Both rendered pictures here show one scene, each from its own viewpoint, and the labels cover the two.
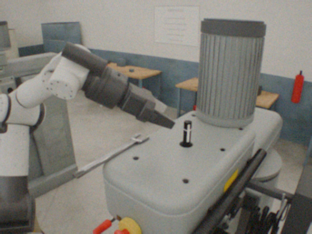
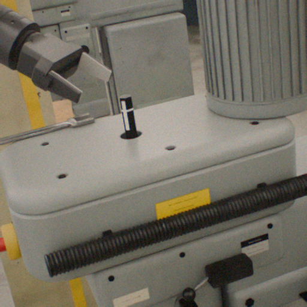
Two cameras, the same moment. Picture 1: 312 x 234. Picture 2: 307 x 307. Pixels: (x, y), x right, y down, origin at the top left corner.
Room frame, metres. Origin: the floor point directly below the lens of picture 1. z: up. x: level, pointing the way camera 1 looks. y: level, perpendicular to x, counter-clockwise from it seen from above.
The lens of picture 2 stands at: (-0.11, -0.61, 2.24)
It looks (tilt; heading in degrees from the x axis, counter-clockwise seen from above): 24 degrees down; 35
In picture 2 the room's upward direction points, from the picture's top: 9 degrees counter-clockwise
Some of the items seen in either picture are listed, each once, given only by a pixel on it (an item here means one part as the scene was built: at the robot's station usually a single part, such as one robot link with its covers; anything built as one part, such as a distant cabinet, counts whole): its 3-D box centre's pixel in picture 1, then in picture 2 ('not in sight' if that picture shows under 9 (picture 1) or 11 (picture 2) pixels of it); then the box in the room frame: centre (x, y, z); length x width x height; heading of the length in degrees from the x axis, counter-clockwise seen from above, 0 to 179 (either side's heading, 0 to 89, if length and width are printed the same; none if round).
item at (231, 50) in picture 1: (229, 70); (258, 8); (0.78, -0.24, 2.05); 0.20 x 0.20 x 0.32
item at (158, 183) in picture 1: (187, 165); (146, 174); (0.60, -0.09, 1.81); 0.47 x 0.26 x 0.16; 142
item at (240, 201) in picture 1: (230, 212); (214, 276); (0.55, -0.23, 1.66); 0.12 x 0.04 x 0.04; 142
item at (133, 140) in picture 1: (113, 153); (25, 134); (0.53, 0.11, 1.89); 0.24 x 0.04 x 0.01; 144
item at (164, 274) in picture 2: not in sight; (170, 234); (0.62, -0.11, 1.68); 0.34 x 0.24 x 0.10; 142
